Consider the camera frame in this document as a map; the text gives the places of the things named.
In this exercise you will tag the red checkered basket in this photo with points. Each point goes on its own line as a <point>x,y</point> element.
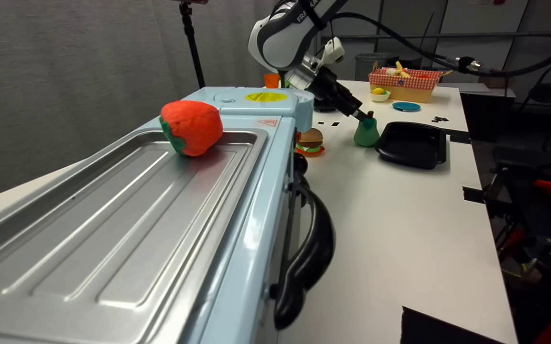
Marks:
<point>402,88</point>

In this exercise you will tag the black plastic tray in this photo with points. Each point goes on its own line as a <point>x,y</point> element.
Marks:
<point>412,145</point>

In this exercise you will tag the brown box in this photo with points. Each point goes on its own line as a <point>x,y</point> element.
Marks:
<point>498,78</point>

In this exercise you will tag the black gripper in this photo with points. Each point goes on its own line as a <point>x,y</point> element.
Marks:
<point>329,88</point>

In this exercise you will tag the small black tape piece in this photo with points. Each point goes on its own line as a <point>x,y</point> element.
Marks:
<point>438,119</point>
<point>323,122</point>
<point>335,124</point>

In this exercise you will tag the red strawberry plush toy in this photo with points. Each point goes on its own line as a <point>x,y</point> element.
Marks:
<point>191,126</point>

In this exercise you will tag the black tripod stand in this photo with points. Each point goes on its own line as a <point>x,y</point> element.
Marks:
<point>191,44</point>

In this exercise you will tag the white bowl with yellow toy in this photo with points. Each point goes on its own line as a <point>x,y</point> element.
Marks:
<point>379,94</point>

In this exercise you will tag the sandwich burger plush toy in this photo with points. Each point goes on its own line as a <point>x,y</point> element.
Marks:
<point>310,141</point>

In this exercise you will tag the green pear plush toy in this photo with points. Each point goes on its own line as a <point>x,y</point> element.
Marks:
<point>366,132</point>

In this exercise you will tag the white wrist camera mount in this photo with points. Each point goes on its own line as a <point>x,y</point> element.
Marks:
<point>333,48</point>

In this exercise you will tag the black tape strip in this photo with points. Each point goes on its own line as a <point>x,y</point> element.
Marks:
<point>459,136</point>
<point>475,195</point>

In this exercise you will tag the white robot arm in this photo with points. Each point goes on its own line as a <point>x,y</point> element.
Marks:
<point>281,38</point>

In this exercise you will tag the light blue toy oven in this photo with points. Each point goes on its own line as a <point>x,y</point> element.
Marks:
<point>128,241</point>

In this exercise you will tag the teal round dish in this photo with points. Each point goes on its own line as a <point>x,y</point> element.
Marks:
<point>406,107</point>

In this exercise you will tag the orange cup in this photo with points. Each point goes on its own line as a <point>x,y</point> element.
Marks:
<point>270,80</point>

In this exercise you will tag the yellow banana toy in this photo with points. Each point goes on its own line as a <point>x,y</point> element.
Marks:
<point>402,69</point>

